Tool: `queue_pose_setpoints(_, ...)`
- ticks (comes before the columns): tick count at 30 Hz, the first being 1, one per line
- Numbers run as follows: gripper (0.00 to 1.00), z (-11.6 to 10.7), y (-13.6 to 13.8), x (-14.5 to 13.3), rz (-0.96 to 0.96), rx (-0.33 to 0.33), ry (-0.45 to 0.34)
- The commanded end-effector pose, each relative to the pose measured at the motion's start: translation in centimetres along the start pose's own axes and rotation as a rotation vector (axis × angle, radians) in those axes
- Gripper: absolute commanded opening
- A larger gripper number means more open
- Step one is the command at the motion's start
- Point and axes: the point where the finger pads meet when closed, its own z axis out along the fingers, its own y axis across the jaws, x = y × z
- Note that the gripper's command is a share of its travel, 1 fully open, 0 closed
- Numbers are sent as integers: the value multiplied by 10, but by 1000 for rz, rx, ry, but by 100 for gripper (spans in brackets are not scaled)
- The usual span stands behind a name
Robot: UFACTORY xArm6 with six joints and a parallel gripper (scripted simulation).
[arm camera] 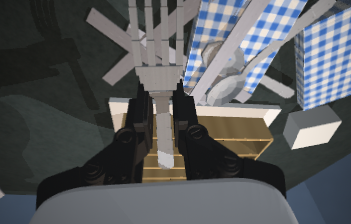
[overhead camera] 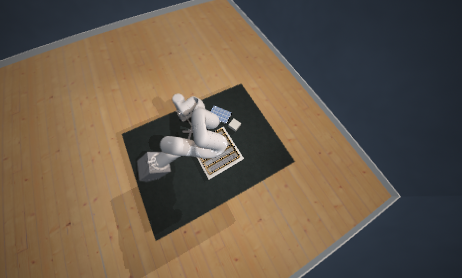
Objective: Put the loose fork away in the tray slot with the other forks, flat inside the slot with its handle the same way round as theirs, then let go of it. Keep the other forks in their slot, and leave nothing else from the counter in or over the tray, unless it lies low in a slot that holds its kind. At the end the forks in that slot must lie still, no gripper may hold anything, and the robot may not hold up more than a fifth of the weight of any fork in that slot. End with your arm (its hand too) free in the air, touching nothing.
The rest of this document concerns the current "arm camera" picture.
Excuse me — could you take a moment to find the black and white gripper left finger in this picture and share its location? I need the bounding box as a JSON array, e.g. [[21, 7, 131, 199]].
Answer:
[[36, 80, 154, 210]]

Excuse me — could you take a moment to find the grey metal fork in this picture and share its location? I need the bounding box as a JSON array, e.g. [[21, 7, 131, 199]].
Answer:
[[128, 0, 184, 169]]

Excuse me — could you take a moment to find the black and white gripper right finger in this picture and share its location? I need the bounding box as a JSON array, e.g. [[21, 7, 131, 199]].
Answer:
[[172, 79, 287, 201]]

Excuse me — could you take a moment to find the white rectangular block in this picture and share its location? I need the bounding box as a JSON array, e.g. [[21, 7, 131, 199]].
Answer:
[[283, 105, 342, 150]]

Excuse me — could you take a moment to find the blue and white checkered towel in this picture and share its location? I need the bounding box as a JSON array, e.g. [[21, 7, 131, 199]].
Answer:
[[294, 0, 351, 111], [182, 0, 308, 94]]

